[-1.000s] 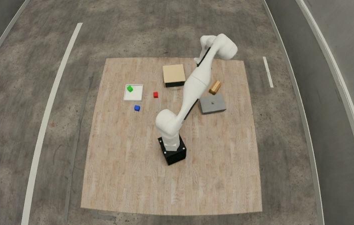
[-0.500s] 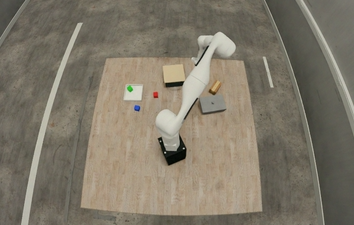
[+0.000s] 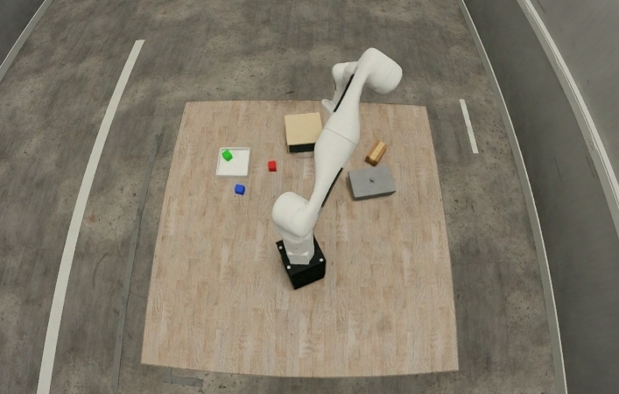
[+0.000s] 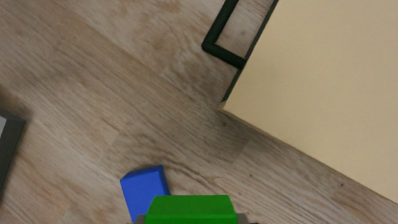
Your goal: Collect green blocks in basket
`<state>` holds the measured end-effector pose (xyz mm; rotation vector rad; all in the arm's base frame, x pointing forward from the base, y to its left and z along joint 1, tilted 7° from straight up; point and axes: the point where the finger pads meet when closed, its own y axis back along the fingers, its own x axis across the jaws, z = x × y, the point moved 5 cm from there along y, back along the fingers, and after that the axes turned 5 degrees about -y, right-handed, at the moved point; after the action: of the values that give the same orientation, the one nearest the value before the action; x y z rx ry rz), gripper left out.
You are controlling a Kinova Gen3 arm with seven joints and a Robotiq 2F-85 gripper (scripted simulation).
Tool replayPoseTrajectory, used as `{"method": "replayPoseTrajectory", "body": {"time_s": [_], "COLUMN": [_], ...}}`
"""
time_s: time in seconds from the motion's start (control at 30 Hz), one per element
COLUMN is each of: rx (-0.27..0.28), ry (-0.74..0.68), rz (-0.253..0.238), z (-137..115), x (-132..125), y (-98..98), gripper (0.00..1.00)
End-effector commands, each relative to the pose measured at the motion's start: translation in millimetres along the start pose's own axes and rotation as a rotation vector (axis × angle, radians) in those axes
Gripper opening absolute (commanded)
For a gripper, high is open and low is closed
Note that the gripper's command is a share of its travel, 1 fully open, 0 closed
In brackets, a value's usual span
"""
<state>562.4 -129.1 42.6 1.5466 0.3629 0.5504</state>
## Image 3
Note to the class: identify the green block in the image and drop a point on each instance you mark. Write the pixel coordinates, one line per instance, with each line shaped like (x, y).
(227, 155)

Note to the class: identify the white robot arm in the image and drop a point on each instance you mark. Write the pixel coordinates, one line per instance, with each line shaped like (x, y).
(333, 148)

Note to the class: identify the brown cardboard box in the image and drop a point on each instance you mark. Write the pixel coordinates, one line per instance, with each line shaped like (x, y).
(376, 152)

